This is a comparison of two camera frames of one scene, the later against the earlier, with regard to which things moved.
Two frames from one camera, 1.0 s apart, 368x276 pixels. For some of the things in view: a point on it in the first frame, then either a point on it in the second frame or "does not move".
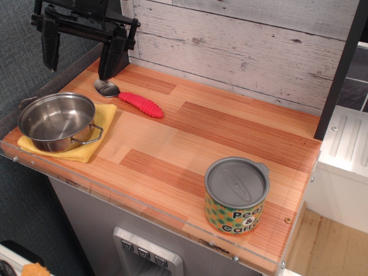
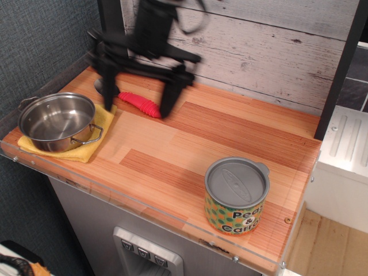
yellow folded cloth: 104,116 does not move
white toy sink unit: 338,188 does not move
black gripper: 100,19 → 115,53
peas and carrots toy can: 234,191 does not move
